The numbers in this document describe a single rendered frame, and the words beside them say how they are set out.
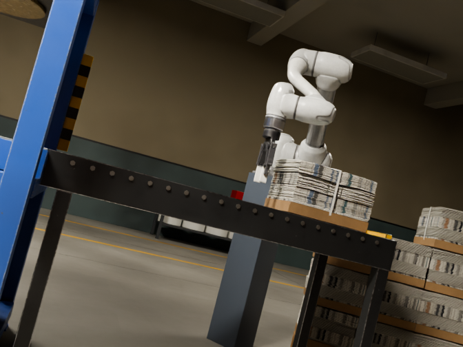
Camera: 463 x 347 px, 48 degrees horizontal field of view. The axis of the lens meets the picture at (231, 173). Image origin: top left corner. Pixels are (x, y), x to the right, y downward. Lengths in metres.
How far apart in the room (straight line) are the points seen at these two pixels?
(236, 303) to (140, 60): 6.86
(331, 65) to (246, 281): 1.27
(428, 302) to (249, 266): 0.97
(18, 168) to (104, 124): 7.61
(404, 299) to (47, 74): 2.16
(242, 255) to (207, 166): 6.46
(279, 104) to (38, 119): 1.05
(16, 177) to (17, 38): 7.89
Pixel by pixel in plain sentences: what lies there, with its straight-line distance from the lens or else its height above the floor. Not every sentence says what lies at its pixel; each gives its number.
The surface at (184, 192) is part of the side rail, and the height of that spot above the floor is 0.77.
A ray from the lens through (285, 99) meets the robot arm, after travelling 2.21.
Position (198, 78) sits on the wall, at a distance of 9.49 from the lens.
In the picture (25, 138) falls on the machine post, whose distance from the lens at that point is 1.57.
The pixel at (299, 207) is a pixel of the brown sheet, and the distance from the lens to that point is 2.14.
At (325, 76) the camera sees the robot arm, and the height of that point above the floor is 1.53.
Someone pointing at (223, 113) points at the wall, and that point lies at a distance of 9.52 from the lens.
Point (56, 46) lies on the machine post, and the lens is 1.60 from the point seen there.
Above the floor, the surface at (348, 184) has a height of 0.98.
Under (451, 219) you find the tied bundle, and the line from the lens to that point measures 3.04.
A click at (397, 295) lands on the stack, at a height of 0.53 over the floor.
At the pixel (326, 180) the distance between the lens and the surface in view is 2.19.
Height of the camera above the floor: 0.76
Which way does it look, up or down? 4 degrees up
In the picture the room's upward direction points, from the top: 15 degrees clockwise
